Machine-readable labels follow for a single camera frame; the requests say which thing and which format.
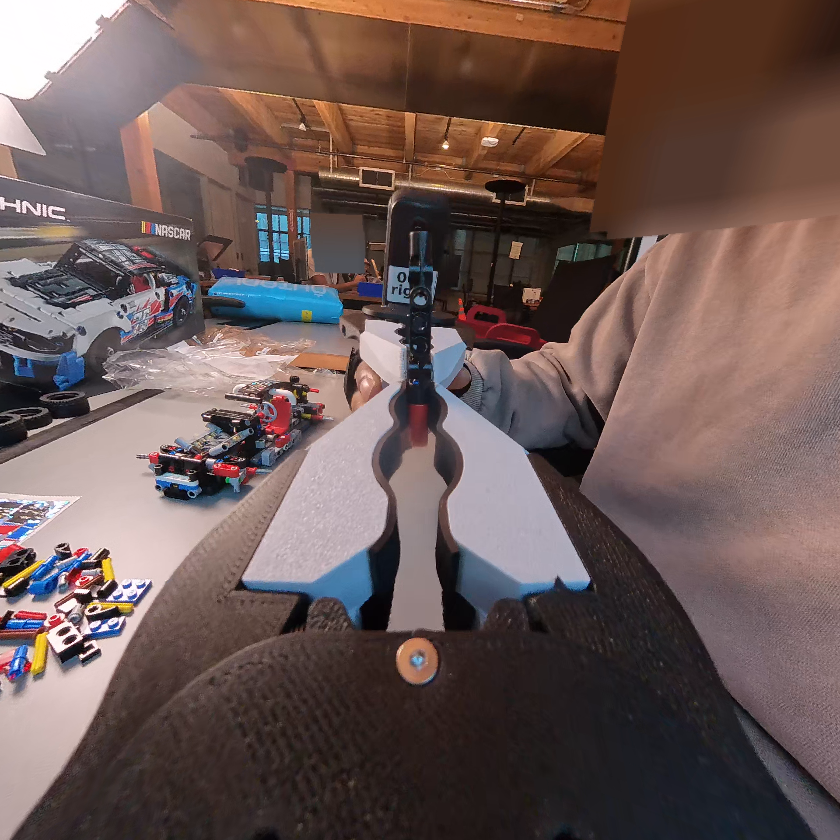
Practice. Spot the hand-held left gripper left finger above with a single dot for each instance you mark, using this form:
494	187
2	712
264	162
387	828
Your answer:
321	518

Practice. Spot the black lego box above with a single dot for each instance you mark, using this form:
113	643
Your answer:
98	295

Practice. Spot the light blue padded case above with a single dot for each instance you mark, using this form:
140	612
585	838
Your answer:
275	298

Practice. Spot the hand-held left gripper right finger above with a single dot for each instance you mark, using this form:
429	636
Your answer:
512	525

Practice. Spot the clear plastic bag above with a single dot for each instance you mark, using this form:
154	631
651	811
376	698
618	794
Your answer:
197	361

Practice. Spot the black lego panel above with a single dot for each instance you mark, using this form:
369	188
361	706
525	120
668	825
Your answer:
417	328

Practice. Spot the studio light panel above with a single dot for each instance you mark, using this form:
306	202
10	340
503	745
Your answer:
39	39

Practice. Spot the partly built lego car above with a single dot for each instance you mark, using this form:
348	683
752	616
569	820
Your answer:
216	453

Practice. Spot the colourful sticker sheet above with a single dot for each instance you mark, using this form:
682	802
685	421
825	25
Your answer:
26	515

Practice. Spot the red chair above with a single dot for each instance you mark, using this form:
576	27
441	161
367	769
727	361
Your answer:
505	328

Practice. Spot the person's right forearm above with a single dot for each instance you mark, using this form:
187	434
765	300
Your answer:
538	394

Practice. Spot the person's right hand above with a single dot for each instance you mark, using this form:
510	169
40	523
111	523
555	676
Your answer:
361	380

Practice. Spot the black lego tyre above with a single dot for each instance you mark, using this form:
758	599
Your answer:
49	408

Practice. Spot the metal ventilation duct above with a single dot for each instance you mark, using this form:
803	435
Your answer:
459	177

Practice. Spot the long red lego beam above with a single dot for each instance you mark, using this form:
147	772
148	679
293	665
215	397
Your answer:
418	426

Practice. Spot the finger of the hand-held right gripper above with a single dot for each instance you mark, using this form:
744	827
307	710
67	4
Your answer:
449	354
384	348

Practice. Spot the pile of mixed lego pieces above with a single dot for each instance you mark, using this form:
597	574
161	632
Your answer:
65	590

